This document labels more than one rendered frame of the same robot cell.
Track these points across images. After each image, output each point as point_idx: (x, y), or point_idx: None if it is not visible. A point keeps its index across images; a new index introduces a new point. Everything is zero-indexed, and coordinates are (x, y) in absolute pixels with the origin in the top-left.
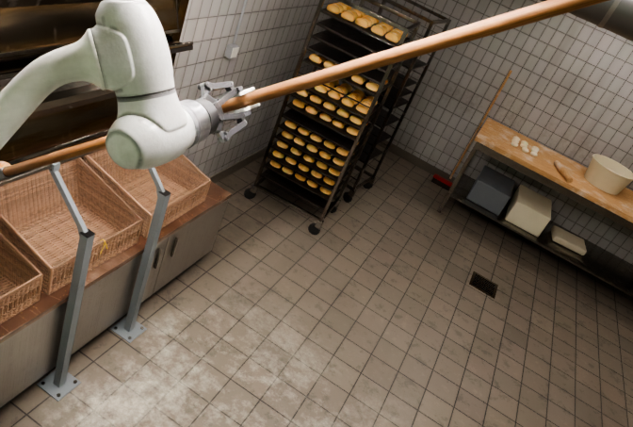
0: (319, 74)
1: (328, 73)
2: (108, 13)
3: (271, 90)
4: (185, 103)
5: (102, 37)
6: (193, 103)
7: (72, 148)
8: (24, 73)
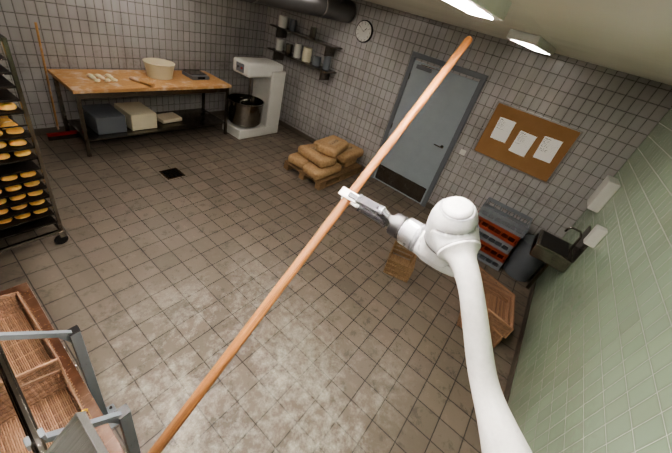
0: (387, 151)
1: (390, 147)
2: (477, 221)
3: (366, 179)
4: (417, 224)
5: (478, 235)
6: (414, 220)
7: (230, 356)
8: (483, 296)
